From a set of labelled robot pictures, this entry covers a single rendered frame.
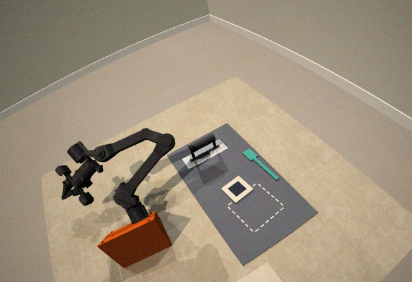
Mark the green small trowel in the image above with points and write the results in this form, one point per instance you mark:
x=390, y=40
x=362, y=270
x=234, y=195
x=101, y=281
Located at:
x=249, y=154

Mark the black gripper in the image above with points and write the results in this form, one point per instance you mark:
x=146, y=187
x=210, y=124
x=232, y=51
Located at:
x=77, y=181

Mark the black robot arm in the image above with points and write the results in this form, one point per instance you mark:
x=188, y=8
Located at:
x=124, y=195

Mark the cream square tile with dark blue center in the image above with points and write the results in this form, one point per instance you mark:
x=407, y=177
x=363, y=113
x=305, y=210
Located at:
x=237, y=189

